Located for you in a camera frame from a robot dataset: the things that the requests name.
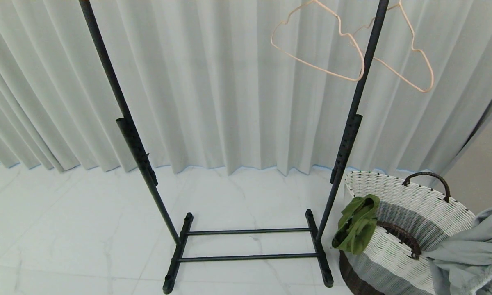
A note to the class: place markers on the pink clothes hanger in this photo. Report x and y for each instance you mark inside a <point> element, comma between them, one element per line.
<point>363,67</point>
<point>397,74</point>

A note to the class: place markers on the pale grey shorts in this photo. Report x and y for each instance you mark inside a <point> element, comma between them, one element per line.
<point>467,246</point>

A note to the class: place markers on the black clothes rack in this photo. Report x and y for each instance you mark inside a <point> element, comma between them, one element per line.
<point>346,143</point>

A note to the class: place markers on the white laundry basket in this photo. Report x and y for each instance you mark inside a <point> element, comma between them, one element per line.
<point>406,200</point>

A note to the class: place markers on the white curtain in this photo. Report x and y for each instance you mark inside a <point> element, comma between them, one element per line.
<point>229,82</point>

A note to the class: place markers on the green garment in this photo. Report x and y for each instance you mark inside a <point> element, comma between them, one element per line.
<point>358,225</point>

